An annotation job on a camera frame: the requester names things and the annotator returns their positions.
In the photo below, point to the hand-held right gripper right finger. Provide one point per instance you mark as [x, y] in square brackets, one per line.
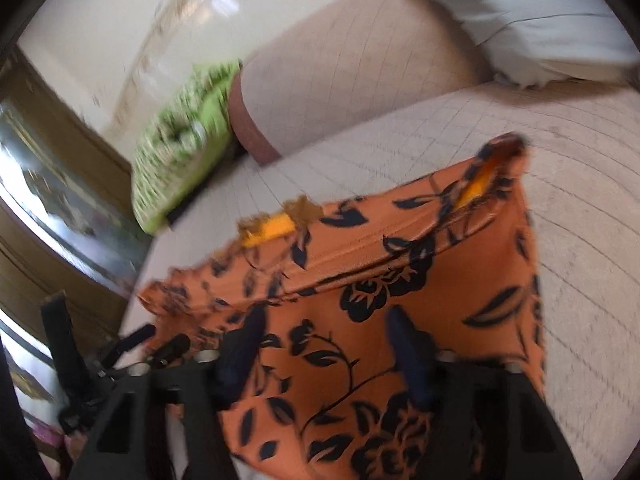
[410, 355]

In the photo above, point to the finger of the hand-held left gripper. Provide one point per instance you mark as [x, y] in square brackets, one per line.
[131, 339]
[172, 347]

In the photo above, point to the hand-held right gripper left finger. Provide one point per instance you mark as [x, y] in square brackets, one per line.
[245, 345]

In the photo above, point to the orange floral blouse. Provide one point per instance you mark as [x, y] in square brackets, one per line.
[400, 270]

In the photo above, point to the wooden stained glass door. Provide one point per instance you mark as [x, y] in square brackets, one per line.
[50, 200]

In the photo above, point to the green patterned pillow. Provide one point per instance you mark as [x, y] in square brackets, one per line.
[190, 120]

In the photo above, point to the pink quilted bolster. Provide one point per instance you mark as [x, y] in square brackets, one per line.
[350, 60]

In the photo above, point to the light blue pillow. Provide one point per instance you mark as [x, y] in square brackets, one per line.
[525, 10]

